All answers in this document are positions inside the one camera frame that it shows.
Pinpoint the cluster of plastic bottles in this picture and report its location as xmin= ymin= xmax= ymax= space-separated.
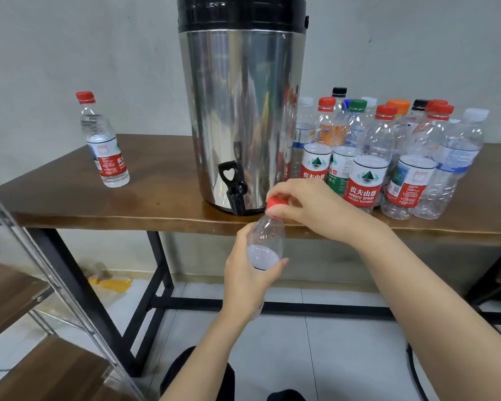
xmin=288 ymin=86 xmax=490 ymax=221

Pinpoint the black metal table frame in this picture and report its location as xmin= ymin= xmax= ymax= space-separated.
xmin=25 ymin=225 xmax=501 ymax=376

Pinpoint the person's black shoe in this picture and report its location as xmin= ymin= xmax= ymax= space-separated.
xmin=267 ymin=388 xmax=306 ymax=401

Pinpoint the person's black trouser leg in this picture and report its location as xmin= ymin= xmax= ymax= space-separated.
xmin=159 ymin=346 xmax=235 ymax=401

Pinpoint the person's right forearm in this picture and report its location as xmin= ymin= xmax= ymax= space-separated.
xmin=351 ymin=214 xmax=501 ymax=401

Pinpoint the stainless steel water dispenser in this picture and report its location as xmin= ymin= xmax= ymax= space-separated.
xmin=177 ymin=0 xmax=308 ymax=216

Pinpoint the wooden stool with black frame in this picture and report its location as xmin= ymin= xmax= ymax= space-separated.
xmin=468 ymin=250 xmax=501 ymax=339

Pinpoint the yellow debris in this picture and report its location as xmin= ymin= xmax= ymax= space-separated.
xmin=87 ymin=273 xmax=135 ymax=295

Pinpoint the green red label plastic bottle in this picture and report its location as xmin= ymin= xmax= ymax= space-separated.
xmin=247 ymin=208 xmax=287 ymax=318

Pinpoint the person's right hand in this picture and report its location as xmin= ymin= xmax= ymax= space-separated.
xmin=266 ymin=178 xmax=377 ymax=249

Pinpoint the person's left hand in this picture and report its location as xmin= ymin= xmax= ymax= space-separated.
xmin=223 ymin=223 xmax=290 ymax=326

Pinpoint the red label plastic water bottle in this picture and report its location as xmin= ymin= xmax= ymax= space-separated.
xmin=75 ymin=91 xmax=131 ymax=189

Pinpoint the person's left forearm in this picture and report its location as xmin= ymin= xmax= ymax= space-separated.
xmin=160 ymin=313 xmax=268 ymax=401

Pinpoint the wooden metal shelf rack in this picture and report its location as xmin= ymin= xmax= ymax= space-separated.
xmin=0 ymin=175 xmax=143 ymax=401

